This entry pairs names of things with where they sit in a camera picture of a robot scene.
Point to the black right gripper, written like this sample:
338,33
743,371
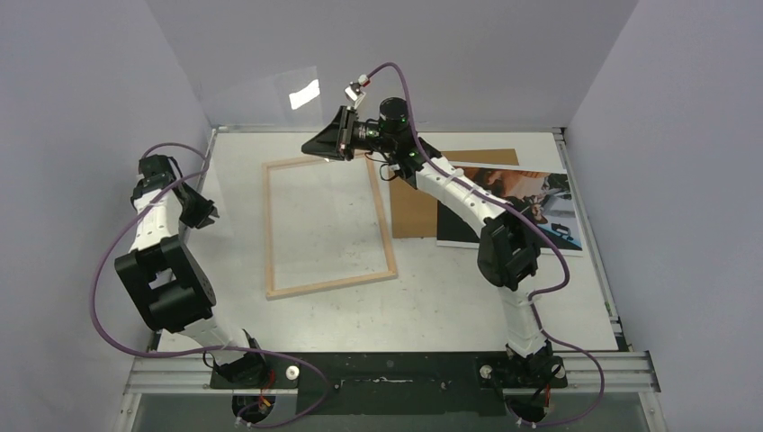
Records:
345,133

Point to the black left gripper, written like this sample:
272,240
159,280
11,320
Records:
204,212

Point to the clear glass pane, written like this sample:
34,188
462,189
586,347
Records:
288,101

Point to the white wooden picture frame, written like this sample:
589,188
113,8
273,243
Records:
325,226

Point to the glossy photo print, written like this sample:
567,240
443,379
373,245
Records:
543,197

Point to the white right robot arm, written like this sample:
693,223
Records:
509,245

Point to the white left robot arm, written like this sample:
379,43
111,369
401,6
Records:
165,281

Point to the brown cardboard backing board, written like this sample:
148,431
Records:
414,213

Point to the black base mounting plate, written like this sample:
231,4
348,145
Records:
407,383

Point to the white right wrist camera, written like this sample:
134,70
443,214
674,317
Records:
355,93

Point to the aluminium front rail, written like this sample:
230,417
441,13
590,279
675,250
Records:
623,371

